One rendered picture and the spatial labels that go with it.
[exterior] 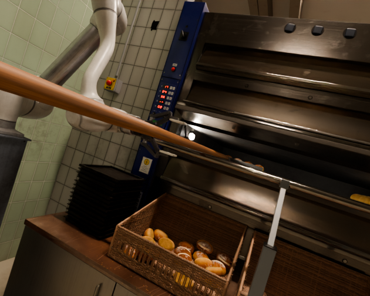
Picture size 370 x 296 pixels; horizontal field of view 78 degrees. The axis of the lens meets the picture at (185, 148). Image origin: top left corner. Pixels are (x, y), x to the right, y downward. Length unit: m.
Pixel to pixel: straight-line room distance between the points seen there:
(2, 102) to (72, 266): 0.77
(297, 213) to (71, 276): 1.17
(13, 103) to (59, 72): 0.28
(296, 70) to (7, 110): 1.46
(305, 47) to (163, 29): 0.96
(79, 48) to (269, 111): 1.08
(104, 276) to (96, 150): 0.99
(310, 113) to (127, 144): 1.20
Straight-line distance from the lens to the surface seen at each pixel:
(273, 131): 1.27
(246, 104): 1.47
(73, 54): 1.34
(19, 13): 1.78
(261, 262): 0.84
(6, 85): 0.32
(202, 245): 1.39
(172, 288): 1.11
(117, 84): 1.82
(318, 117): 1.47
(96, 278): 1.21
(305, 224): 1.42
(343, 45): 1.62
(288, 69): 1.53
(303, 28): 1.65
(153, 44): 1.85
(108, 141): 1.81
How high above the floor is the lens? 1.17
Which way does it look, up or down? level
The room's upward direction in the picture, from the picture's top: 17 degrees clockwise
